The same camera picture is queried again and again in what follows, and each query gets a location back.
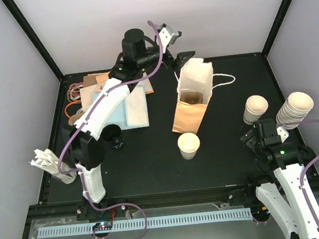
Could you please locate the brown paper takeout bag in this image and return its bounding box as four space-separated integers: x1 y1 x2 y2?
172 58 235 134

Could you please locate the brown pulp cup carrier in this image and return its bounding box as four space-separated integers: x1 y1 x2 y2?
180 91 203 105

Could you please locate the single white paper cup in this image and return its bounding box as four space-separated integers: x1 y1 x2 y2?
177 133 200 160

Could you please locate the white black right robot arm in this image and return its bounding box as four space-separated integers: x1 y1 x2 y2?
245 119 319 239

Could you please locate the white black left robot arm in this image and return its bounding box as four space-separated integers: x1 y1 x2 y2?
64 24 195 218

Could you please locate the short white cup stack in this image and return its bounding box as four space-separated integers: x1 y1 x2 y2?
243 95 269 125

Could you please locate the brown white flat paper bag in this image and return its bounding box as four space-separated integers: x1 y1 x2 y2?
143 79 154 95

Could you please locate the tall white cup stack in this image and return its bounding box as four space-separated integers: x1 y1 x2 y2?
276 92 314 130

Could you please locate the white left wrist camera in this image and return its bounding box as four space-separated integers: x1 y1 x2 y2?
158 24 182 53

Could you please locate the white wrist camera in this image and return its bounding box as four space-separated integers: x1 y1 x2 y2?
277 126 289 143
158 24 182 53

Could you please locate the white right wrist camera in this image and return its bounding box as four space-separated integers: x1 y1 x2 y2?
277 126 289 143

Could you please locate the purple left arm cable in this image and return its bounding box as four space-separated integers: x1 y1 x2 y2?
42 17 196 239

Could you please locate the bundle of bag handles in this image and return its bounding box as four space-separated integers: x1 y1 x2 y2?
64 82 84 118

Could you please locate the black enclosure frame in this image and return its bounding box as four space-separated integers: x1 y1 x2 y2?
3 0 319 239

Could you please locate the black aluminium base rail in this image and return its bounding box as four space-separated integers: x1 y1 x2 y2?
27 170 319 227

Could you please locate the light blue cable duct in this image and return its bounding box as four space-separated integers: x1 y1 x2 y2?
37 208 253 239

